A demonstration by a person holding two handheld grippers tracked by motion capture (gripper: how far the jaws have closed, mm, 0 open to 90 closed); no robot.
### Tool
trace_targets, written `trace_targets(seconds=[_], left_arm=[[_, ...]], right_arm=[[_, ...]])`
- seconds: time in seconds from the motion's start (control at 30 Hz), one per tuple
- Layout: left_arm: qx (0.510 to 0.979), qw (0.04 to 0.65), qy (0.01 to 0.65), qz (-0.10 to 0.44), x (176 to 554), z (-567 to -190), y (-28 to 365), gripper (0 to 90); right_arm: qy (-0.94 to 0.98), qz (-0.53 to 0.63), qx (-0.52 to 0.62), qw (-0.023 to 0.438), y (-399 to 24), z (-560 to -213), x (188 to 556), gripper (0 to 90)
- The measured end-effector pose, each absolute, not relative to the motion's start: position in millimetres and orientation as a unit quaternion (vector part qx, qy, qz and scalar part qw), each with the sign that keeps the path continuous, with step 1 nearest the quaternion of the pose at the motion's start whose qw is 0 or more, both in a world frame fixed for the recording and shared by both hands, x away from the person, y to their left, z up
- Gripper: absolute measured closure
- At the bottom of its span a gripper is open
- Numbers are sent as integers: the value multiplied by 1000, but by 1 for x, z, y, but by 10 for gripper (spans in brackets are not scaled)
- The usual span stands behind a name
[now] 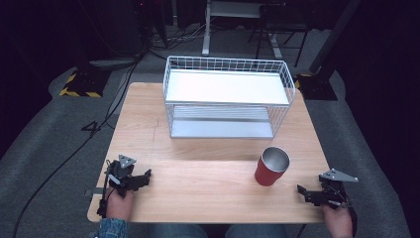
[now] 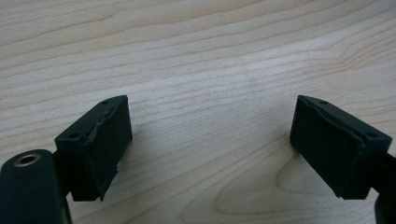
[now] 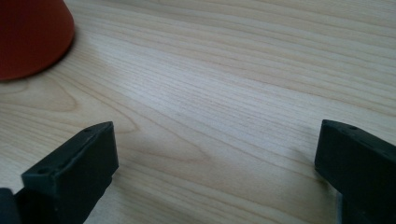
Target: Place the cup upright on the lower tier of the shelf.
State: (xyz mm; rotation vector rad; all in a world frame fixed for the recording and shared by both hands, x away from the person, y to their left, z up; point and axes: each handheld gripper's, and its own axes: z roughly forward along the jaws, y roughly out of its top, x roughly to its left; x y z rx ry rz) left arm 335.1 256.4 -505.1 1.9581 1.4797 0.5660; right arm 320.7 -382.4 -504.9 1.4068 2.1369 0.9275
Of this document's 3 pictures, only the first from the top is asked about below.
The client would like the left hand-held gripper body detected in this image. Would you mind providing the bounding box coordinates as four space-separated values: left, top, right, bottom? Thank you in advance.
106 154 141 199

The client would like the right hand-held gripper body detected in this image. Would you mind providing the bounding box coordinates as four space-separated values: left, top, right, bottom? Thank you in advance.
317 168 360 210

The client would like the person's left hand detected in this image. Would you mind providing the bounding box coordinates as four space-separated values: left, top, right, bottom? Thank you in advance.
105 187 135 221

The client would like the person's right hand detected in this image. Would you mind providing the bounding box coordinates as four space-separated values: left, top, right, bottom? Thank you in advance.
322 203 355 238

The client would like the red metal cup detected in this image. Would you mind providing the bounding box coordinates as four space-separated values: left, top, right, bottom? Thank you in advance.
254 146 291 187

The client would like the black yellow striped stand base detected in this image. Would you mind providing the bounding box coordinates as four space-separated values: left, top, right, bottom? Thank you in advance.
58 66 113 99
292 72 339 102

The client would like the black slanted stand pole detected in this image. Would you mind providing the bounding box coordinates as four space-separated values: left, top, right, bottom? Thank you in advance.
308 0 363 75

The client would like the black metal chair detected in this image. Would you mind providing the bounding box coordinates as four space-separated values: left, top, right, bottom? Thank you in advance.
247 2 312 68

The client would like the long black floor cable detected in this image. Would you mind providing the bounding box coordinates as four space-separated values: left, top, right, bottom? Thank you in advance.
11 56 147 238

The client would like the white wire shelf rack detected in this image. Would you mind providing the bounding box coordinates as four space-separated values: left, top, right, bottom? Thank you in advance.
161 55 297 140

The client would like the bundle of floor cables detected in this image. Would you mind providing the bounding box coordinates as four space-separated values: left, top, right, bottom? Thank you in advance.
145 18 212 62

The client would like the white metal desk frame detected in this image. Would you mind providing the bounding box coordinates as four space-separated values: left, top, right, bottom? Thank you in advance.
201 0 284 60

